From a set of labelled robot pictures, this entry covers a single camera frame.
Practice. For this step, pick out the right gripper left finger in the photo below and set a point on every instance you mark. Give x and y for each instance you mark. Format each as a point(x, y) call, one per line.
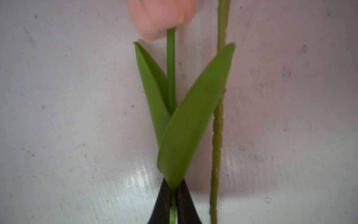
point(161, 211)

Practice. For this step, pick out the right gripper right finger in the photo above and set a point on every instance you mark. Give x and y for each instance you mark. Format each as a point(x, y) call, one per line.
point(187, 213)

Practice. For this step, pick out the peach tulip flower stem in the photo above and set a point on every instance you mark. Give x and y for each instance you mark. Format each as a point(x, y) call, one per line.
point(179, 127)

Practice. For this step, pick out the pink spray carnation stem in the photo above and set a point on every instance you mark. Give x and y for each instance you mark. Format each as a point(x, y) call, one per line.
point(223, 13)

